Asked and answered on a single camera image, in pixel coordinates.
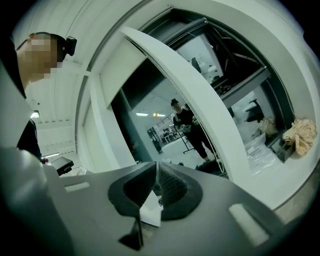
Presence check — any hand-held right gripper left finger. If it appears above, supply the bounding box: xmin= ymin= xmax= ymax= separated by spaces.
xmin=59 ymin=161 xmax=159 ymax=256

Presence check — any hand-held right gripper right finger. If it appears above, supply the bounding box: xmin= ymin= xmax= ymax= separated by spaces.
xmin=139 ymin=161 xmax=286 ymax=256

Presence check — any white plastic cord handle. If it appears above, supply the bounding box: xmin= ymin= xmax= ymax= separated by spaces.
xmin=138 ymin=191 xmax=164 ymax=228

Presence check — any white roller blind covering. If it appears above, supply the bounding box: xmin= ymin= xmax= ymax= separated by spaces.
xmin=99 ymin=37 xmax=149 ymax=110

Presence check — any black metal rack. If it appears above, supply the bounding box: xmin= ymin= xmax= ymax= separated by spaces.
xmin=180 ymin=132 xmax=196 ymax=155

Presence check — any clear plastic sheet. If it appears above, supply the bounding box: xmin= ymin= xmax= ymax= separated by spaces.
xmin=243 ymin=132 xmax=280 ymax=177

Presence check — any person's dark torso clothing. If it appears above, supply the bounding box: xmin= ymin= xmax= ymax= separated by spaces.
xmin=16 ymin=119 xmax=43 ymax=160

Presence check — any black office chair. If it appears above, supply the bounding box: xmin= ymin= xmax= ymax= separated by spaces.
xmin=244 ymin=98 xmax=265 ymax=123

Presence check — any beige crumpled cloth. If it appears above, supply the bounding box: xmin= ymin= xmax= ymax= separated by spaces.
xmin=282 ymin=118 xmax=318 ymax=158

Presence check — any person's head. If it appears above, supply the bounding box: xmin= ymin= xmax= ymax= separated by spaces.
xmin=15 ymin=31 xmax=66 ymax=87

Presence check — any white window frame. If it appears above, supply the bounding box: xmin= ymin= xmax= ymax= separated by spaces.
xmin=119 ymin=26 xmax=251 ymax=184

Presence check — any black head camera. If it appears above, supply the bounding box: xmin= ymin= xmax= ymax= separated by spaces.
xmin=61 ymin=35 xmax=78 ymax=57

